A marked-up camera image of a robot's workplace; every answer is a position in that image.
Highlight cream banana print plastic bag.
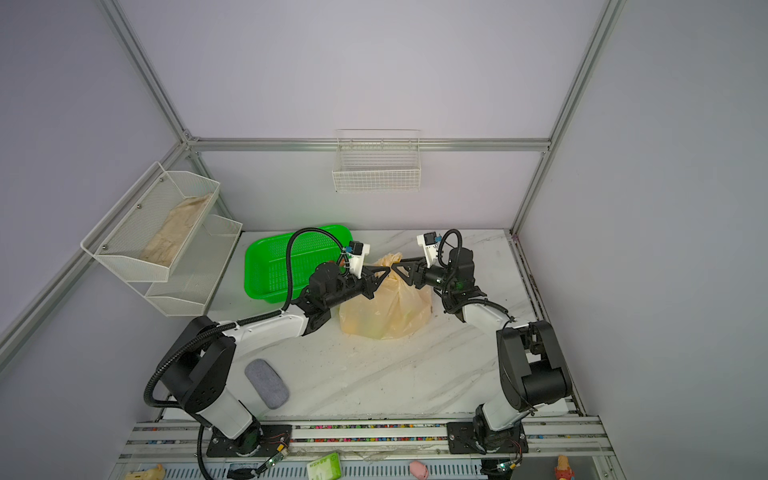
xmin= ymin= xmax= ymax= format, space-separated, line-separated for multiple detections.
xmin=339 ymin=271 xmax=433 ymax=340

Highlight green plastic basket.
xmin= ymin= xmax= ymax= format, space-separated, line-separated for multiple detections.
xmin=244 ymin=232 xmax=341 ymax=306

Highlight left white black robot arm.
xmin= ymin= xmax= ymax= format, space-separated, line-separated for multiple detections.
xmin=143 ymin=262 xmax=390 ymax=443

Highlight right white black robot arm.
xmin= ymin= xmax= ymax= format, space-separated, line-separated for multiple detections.
xmin=392 ymin=247 xmax=572 ymax=454

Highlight grey oval sponge pad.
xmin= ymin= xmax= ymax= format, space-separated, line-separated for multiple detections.
xmin=244 ymin=359 xmax=290 ymax=410

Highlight beige cloth in shelf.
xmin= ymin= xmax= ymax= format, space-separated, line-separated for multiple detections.
xmin=140 ymin=194 xmax=211 ymax=267

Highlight green small box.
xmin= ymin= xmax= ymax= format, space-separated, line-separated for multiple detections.
xmin=306 ymin=452 xmax=343 ymax=480

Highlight pink small toy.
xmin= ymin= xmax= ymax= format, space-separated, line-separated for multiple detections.
xmin=408 ymin=461 xmax=429 ymax=480

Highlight red yellow figurine toy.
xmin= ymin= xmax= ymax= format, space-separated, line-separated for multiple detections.
xmin=554 ymin=455 xmax=575 ymax=480

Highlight beige toy at front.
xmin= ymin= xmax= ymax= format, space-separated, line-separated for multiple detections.
xmin=123 ymin=464 xmax=166 ymax=480

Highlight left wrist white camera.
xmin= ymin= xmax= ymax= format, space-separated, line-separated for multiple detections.
xmin=346 ymin=241 xmax=370 ymax=279

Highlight wrist white camera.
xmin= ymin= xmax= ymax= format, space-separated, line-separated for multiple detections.
xmin=346 ymin=241 xmax=370 ymax=279
xmin=417 ymin=231 xmax=442 ymax=268

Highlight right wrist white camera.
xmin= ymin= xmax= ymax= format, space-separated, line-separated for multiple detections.
xmin=417 ymin=231 xmax=442 ymax=268

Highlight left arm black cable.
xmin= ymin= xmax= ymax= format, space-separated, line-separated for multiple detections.
xmin=142 ymin=226 xmax=349 ymax=480

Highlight white wire wall basket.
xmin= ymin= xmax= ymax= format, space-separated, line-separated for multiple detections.
xmin=332 ymin=129 xmax=422 ymax=193

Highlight lower white mesh wall shelf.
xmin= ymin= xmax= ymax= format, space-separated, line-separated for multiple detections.
xmin=127 ymin=213 xmax=242 ymax=317

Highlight white mesh wall shelf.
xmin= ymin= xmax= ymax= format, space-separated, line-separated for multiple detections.
xmin=127 ymin=213 xmax=242 ymax=317
xmin=80 ymin=162 xmax=220 ymax=283

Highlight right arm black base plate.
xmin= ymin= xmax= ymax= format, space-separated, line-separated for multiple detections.
xmin=446 ymin=422 xmax=529 ymax=455

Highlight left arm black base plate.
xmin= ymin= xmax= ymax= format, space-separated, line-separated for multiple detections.
xmin=205 ymin=424 xmax=293 ymax=458

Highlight upper white mesh wall shelf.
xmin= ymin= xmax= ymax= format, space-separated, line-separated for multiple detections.
xmin=80 ymin=162 xmax=220 ymax=283

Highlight aluminium front rail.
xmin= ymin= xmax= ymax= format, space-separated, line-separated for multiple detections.
xmin=109 ymin=416 xmax=625 ymax=479

